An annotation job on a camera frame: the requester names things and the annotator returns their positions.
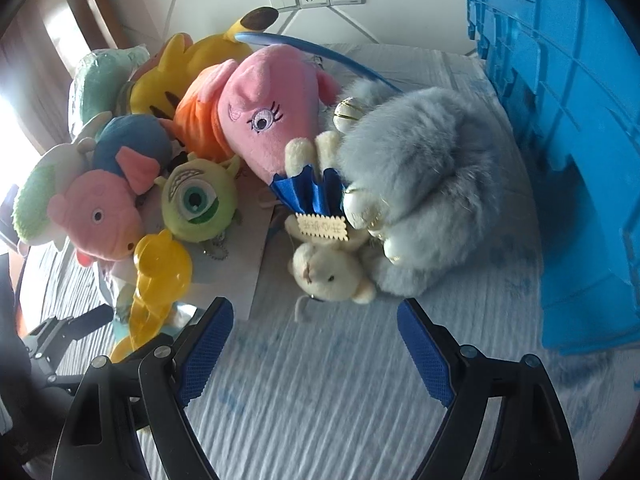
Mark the green one-eyed monster plush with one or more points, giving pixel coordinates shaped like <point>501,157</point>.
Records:
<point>200,200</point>

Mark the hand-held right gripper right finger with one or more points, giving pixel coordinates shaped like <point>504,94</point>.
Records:
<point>425,355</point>

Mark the pink plush orange dress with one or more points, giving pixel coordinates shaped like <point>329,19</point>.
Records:
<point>270,90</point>

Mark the brown wooden cabinet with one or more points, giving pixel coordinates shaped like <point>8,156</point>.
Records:
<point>75,20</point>

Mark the mint green plush toy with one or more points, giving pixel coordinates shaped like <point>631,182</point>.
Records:
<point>100,85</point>

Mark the blue plastic crate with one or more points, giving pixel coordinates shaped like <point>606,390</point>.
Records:
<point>565,135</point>

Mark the white green winged plush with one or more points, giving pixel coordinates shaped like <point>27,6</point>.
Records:
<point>35,195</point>

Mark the white paper sheet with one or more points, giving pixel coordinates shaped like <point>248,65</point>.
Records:
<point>240,270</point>

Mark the yellow transparent plastic toy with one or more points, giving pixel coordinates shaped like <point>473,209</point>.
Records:
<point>160,265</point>

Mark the grey fluffy plush charm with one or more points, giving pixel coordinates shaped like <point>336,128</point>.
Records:
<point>425,170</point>

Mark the pink pig plush blue dress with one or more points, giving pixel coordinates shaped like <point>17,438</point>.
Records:
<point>95,210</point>

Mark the yellow mouse plush toy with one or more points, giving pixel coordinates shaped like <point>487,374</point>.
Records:
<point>210,52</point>

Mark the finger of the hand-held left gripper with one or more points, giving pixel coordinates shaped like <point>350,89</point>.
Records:
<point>60,330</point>
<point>57,382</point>

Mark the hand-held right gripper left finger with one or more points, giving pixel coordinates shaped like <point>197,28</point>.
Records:
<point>207,345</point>

